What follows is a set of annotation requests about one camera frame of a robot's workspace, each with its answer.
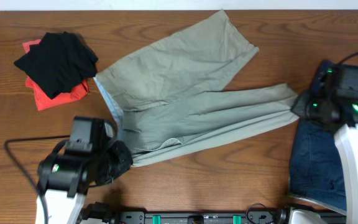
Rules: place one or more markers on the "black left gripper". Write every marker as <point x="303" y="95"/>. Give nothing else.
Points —
<point x="119" y="158"/>

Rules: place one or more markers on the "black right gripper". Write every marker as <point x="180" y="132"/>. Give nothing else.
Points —
<point x="301" y="106"/>

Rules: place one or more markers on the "khaki green shorts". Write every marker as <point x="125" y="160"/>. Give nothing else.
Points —
<point x="169" y="98"/>

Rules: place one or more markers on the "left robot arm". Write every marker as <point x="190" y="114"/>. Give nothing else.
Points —
<point x="91" y="157"/>

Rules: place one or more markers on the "dark blue denim jeans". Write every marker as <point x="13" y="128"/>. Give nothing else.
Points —
<point x="315" y="168"/>

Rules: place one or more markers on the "red folded garment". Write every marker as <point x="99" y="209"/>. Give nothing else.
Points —
<point x="43" y="102"/>

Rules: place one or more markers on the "black folded garment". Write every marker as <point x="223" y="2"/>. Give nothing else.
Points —
<point x="58" y="63"/>

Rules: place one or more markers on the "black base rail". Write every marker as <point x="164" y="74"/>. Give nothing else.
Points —
<point x="197" y="217"/>

